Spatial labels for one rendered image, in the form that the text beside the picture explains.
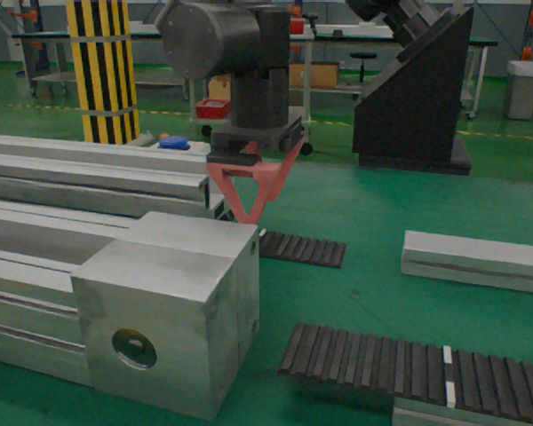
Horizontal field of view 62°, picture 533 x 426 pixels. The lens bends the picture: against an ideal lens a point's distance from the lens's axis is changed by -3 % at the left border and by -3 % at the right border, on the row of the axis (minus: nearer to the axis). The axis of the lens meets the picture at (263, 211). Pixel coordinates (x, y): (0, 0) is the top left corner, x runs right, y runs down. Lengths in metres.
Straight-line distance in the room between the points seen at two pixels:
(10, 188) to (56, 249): 0.20
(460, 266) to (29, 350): 0.38
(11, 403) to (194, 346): 0.14
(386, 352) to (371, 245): 0.22
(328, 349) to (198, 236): 0.12
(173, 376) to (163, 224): 0.11
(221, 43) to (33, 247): 0.23
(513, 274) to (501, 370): 0.17
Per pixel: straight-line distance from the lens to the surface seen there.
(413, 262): 0.47
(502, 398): 0.31
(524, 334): 0.43
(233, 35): 0.37
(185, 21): 0.37
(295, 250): 0.49
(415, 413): 0.32
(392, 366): 0.32
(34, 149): 0.65
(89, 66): 3.70
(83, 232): 0.38
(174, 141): 0.64
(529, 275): 0.49
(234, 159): 0.41
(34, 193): 0.57
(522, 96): 5.38
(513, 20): 8.10
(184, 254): 0.30
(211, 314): 0.27
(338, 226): 0.56
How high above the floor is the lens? 1.02
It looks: 24 degrees down
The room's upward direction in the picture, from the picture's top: straight up
